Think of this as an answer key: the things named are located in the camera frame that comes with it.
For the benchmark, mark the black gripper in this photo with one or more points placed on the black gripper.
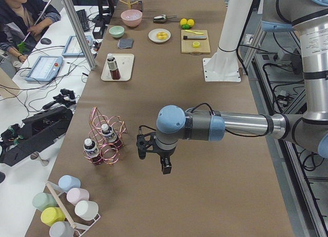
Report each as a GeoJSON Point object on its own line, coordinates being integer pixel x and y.
{"type": "Point", "coordinates": [164, 154]}

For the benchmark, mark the white plate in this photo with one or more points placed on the white plate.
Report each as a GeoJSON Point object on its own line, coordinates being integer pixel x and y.
{"type": "Point", "coordinates": [153, 38]}

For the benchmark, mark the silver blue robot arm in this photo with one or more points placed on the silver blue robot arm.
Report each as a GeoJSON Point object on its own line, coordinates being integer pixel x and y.
{"type": "Point", "coordinates": [309, 130]}

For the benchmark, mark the dark tea bottle on tray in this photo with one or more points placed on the dark tea bottle on tray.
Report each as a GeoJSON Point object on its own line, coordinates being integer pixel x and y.
{"type": "Point", "coordinates": [113, 67]}

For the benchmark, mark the cream rabbit tray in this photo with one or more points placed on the cream rabbit tray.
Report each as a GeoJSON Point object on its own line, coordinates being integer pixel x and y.
{"type": "Point", "coordinates": [125, 65]}

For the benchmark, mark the tea bottle in rack rear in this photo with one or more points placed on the tea bottle in rack rear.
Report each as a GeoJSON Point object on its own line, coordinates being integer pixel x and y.
{"type": "Point", "coordinates": [110, 136]}

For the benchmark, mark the tea bottle in rack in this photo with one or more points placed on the tea bottle in rack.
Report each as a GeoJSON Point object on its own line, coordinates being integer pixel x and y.
{"type": "Point", "coordinates": [92, 152]}
{"type": "Point", "coordinates": [110, 136]}

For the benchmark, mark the tea bottle in rack front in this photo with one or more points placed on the tea bottle in rack front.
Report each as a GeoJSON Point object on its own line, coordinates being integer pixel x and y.
{"type": "Point", "coordinates": [92, 152]}

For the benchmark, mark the white cup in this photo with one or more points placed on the white cup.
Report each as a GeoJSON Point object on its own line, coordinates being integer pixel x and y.
{"type": "Point", "coordinates": [87, 210]}

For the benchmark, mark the pink cup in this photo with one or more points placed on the pink cup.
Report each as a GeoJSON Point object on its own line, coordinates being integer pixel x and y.
{"type": "Point", "coordinates": [75, 195]}

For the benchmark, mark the blue cup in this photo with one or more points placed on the blue cup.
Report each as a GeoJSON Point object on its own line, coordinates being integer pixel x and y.
{"type": "Point", "coordinates": [68, 182]}

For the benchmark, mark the white cup holder rack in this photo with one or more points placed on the white cup holder rack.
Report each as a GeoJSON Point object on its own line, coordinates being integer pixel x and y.
{"type": "Point", "coordinates": [79, 228]}

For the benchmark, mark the black handheld controller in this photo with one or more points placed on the black handheld controller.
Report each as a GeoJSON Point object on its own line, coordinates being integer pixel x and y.
{"type": "Point", "coordinates": [66, 98]}

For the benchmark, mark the grey cup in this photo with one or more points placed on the grey cup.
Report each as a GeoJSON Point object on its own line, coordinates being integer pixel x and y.
{"type": "Point", "coordinates": [61, 229]}

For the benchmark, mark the yellow cup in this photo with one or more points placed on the yellow cup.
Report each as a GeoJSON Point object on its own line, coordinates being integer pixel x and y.
{"type": "Point", "coordinates": [52, 215]}

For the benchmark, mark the black device on desk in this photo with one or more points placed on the black device on desk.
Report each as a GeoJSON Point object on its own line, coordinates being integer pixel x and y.
{"type": "Point", "coordinates": [38, 132]}

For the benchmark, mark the green cup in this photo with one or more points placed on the green cup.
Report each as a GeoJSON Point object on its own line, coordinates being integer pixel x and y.
{"type": "Point", "coordinates": [43, 200]}

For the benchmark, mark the grey cloth coaster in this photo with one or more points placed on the grey cloth coaster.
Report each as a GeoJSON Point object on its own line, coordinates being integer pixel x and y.
{"type": "Point", "coordinates": [125, 43]}

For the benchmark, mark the half lemon slice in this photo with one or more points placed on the half lemon slice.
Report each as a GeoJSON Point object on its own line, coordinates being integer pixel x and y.
{"type": "Point", "coordinates": [196, 44]}

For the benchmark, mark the wooden cutting board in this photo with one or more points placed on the wooden cutting board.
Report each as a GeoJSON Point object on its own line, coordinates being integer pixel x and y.
{"type": "Point", "coordinates": [186, 45]}

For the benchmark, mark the steel black-capped tube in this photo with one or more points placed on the steel black-capped tube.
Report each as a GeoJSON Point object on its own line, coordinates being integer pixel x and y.
{"type": "Point", "coordinates": [185, 37]}

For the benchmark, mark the yellow plastic knife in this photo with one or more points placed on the yellow plastic knife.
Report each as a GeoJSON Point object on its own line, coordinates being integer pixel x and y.
{"type": "Point", "coordinates": [194, 32]}

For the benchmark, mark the mint green bowl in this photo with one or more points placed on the mint green bowl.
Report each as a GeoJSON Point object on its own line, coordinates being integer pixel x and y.
{"type": "Point", "coordinates": [116, 31]}

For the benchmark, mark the green lime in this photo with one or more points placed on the green lime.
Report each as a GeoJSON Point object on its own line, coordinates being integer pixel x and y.
{"type": "Point", "coordinates": [185, 27]}

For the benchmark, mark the blue teach pendant far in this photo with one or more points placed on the blue teach pendant far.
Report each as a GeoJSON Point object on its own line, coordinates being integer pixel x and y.
{"type": "Point", "coordinates": [72, 48]}

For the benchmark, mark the blue teach pendant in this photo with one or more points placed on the blue teach pendant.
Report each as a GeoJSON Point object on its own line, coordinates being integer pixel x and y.
{"type": "Point", "coordinates": [72, 48]}
{"type": "Point", "coordinates": [45, 69]}

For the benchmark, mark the black power adapter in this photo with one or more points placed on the black power adapter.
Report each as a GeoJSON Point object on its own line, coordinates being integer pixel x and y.
{"type": "Point", "coordinates": [99, 29]}

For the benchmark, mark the yellow lemon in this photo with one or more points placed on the yellow lemon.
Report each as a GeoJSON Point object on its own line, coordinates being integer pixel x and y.
{"type": "Point", "coordinates": [190, 22]}
{"type": "Point", "coordinates": [183, 21]}

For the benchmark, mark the blue teach pendant near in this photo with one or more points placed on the blue teach pendant near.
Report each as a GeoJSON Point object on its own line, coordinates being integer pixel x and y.
{"type": "Point", "coordinates": [45, 69]}

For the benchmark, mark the metal scoop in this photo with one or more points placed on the metal scoop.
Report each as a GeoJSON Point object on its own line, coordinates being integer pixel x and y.
{"type": "Point", "coordinates": [163, 18]}

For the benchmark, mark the pink bowl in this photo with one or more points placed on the pink bowl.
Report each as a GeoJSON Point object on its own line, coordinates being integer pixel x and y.
{"type": "Point", "coordinates": [131, 18]}

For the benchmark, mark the wooden stand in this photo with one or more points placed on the wooden stand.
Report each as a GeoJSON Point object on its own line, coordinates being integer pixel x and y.
{"type": "Point", "coordinates": [129, 0]}

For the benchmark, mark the computer mouse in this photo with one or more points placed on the computer mouse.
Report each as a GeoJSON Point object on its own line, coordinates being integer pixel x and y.
{"type": "Point", "coordinates": [45, 41]}

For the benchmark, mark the black keyboard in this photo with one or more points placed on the black keyboard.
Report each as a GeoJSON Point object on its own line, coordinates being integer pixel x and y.
{"type": "Point", "coordinates": [82, 16]}

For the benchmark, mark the seated person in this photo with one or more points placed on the seated person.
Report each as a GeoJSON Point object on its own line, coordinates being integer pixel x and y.
{"type": "Point", "coordinates": [23, 23]}

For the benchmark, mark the copper wire bottle rack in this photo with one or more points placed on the copper wire bottle rack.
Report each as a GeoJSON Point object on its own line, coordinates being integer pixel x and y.
{"type": "Point", "coordinates": [109, 154]}

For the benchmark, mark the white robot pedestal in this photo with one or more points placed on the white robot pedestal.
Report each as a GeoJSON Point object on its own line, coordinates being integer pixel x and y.
{"type": "Point", "coordinates": [223, 65]}

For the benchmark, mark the aluminium frame post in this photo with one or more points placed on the aluminium frame post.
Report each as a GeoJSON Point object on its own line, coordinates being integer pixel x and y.
{"type": "Point", "coordinates": [70, 10]}

